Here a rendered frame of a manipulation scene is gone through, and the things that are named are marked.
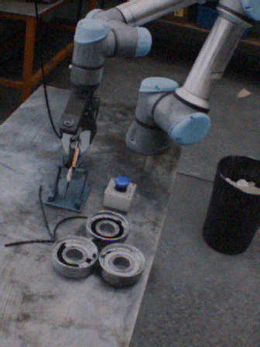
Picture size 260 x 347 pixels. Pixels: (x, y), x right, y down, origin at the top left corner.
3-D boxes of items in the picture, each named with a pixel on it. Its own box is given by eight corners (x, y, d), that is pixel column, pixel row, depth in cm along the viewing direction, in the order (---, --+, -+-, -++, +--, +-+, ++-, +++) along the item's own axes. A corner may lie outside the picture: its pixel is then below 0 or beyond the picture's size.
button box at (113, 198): (128, 212, 121) (131, 198, 119) (102, 206, 122) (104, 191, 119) (135, 195, 128) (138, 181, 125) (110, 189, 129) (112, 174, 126)
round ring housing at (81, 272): (105, 267, 104) (107, 255, 102) (70, 286, 97) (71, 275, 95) (76, 242, 110) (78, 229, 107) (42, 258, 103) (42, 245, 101)
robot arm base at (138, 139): (131, 127, 159) (135, 102, 154) (173, 138, 158) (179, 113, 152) (120, 148, 147) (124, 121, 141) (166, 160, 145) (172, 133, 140)
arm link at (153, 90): (159, 106, 154) (165, 70, 146) (181, 126, 145) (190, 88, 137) (128, 110, 148) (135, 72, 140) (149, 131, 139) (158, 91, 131)
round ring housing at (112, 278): (151, 273, 105) (155, 261, 102) (121, 295, 98) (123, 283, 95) (119, 249, 110) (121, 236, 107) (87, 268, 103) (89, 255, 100)
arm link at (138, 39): (133, 18, 114) (96, 18, 109) (156, 32, 107) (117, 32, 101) (128, 46, 119) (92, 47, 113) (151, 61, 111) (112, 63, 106)
